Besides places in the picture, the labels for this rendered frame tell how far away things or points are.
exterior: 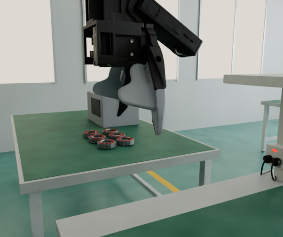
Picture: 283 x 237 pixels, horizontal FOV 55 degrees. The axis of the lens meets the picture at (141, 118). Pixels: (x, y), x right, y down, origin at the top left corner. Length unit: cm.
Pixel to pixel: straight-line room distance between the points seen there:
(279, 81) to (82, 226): 76
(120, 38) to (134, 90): 7
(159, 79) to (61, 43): 412
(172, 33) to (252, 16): 610
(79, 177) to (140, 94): 102
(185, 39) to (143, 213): 69
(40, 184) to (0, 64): 319
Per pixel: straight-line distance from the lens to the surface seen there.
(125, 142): 170
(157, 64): 34
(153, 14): 38
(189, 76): 538
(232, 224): 96
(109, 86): 44
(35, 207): 138
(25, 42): 437
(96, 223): 94
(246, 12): 636
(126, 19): 38
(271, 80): 99
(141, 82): 34
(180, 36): 40
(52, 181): 131
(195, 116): 558
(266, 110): 429
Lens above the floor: 124
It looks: 11 degrees down
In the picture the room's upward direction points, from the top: straight up
